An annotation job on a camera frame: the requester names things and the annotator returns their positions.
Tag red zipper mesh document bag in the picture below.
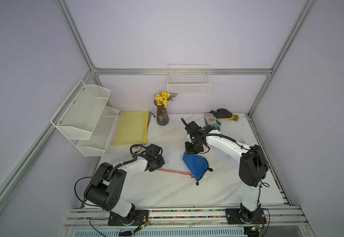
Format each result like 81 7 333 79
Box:
158 149 194 178

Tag yellow mesh document bag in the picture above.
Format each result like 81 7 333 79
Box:
112 110 151 147

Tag black yellow work glove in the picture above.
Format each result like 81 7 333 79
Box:
210 108 239 121

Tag aluminium frame rail base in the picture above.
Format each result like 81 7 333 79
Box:
61 205 315 237

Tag blue microfiber cleaning cloth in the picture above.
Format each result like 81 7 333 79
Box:
182 152 213 186

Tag white wire wall basket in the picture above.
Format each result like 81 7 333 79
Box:
167 64 211 95

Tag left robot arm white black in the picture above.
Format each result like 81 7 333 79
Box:
84 144 165 223

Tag yellow artificial flowers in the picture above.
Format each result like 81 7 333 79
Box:
154 91 176 108

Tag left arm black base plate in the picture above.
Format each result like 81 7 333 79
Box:
108 209 150 226

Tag dark purple glass vase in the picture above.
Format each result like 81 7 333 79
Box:
154 100 170 126

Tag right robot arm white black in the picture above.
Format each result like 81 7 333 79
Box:
181 118 269 214

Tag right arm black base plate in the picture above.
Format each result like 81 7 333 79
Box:
225 207 267 225

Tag green white work glove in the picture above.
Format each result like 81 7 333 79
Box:
204 113 221 131

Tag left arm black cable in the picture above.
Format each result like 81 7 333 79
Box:
74 177 104 208

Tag white two-tier mesh shelf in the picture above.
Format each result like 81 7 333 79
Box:
50 81 120 157

